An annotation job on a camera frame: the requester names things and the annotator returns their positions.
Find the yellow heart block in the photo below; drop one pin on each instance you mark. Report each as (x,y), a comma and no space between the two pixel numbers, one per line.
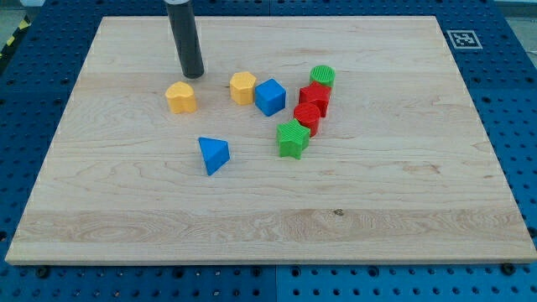
(181,98)

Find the green star block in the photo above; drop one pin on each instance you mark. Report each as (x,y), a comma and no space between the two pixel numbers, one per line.
(292,138)

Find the light wooden board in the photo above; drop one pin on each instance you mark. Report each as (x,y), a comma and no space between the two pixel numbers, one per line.
(401,170)

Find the blue triangle block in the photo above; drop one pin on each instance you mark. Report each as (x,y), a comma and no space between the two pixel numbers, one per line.
(215,153)

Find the red cylinder block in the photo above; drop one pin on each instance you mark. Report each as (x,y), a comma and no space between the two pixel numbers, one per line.
(308,115)

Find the blue cube block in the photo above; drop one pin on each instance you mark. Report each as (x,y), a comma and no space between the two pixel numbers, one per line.
(270,97)

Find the yellow hexagon block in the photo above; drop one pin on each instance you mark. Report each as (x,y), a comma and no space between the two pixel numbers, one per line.
(242,87)

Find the red pentagon block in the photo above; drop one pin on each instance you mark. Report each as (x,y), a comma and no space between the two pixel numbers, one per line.
(317,94)

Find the green cylinder block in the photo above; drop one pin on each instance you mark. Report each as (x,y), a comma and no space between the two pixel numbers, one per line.
(323,74)

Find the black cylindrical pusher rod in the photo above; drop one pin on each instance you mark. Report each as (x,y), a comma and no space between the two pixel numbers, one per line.
(183,26)

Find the white fiducial marker tag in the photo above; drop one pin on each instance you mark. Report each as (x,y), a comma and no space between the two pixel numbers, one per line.
(464,39)

